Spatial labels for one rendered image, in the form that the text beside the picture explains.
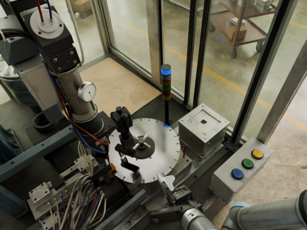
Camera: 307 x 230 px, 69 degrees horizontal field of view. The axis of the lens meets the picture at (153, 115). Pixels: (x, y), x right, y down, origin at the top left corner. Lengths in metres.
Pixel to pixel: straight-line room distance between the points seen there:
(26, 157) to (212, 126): 0.81
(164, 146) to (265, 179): 1.28
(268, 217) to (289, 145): 1.73
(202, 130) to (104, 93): 0.74
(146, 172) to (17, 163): 0.49
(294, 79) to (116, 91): 1.04
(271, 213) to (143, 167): 0.49
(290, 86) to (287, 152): 1.46
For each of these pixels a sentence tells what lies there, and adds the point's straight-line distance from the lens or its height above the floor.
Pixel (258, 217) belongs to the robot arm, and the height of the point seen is 1.13.
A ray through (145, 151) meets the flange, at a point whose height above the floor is 0.96.
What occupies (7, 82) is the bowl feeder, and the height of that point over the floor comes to 1.07.
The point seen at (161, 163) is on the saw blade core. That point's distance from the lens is 0.93.
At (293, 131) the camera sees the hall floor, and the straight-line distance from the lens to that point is 2.50.
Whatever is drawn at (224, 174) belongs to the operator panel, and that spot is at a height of 0.90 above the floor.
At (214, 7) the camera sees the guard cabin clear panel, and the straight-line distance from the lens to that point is 0.98.
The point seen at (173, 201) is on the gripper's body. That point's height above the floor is 0.98.
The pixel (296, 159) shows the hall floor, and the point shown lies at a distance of 2.31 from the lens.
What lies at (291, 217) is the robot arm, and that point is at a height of 1.23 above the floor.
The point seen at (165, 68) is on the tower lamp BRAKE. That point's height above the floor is 1.16.
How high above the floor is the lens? 1.77
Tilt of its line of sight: 49 degrees down
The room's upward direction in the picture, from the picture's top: 5 degrees counter-clockwise
